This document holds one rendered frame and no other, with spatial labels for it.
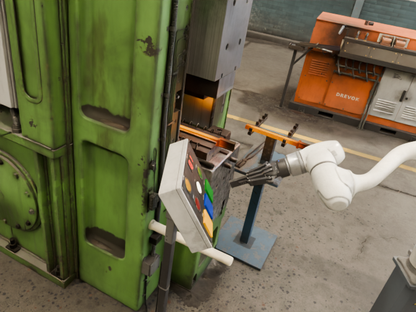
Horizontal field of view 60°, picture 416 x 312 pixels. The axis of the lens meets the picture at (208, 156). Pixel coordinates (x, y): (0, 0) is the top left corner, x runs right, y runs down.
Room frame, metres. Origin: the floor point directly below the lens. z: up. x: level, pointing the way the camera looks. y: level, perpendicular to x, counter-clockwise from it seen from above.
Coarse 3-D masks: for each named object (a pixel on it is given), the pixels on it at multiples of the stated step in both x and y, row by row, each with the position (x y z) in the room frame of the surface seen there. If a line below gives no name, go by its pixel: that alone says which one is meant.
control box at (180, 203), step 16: (176, 144) 1.24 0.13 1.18; (176, 160) 1.11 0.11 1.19; (176, 176) 1.00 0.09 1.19; (192, 176) 1.09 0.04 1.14; (160, 192) 0.94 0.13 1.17; (176, 192) 0.93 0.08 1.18; (192, 192) 1.01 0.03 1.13; (176, 208) 0.93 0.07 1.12; (192, 208) 0.94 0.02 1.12; (176, 224) 0.93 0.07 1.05; (192, 224) 0.93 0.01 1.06; (192, 240) 0.93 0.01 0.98; (208, 240) 0.94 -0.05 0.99
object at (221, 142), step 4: (180, 124) 1.77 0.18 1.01; (180, 128) 1.74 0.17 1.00; (184, 128) 1.74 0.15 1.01; (188, 128) 1.74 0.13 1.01; (192, 132) 1.71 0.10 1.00; (196, 132) 1.71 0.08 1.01; (200, 132) 1.72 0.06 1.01; (204, 136) 1.69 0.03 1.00; (208, 136) 1.69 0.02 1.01; (212, 136) 1.70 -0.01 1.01; (212, 140) 1.67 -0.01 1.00; (216, 140) 1.66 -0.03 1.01; (220, 140) 1.66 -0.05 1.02; (224, 140) 1.66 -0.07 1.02; (228, 140) 1.66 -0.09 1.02; (220, 144) 1.66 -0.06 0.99; (224, 144) 1.65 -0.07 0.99; (228, 144) 1.65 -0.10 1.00; (232, 144) 1.64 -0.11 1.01; (224, 148) 1.65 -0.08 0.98; (228, 148) 1.64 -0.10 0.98; (232, 148) 1.64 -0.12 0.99
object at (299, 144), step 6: (246, 126) 1.97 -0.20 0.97; (252, 126) 1.97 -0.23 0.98; (258, 132) 1.94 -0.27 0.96; (264, 132) 1.93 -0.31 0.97; (270, 132) 1.92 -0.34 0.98; (276, 138) 1.90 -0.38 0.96; (282, 138) 1.88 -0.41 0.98; (288, 138) 1.89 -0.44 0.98; (294, 144) 1.85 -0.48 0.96; (300, 144) 1.84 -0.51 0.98; (306, 144) 1.84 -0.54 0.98
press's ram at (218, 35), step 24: (216, 0) 1.53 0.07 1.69; (240, 0) 1.64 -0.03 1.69; (192, 24) 1.56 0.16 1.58; (216, 24) 1.52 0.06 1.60; (240, 24) 1.69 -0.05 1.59; (192, 48) 1.56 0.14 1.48; (216, 48) 1.52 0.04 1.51; (240, 48) 1.75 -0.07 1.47; (192, 72) 1.55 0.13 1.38; (216, 72) 1.51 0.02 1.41
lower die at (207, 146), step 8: (192, 128) 1.78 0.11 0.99; (184, 136) 1.68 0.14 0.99; (192, 136) 1.69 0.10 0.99; (200, 136) 1.69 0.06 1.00; (216, 136) 1.74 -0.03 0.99; (192, 144) 1.62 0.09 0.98; (200, 144) 1.62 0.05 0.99; (208, 144) 1.63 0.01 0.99; (216, 144) 1.66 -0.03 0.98; (200, 152) 1.57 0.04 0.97; (208, 152) 1.57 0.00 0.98; (216, 152) 1.68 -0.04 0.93; (208, 160) 1.59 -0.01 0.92
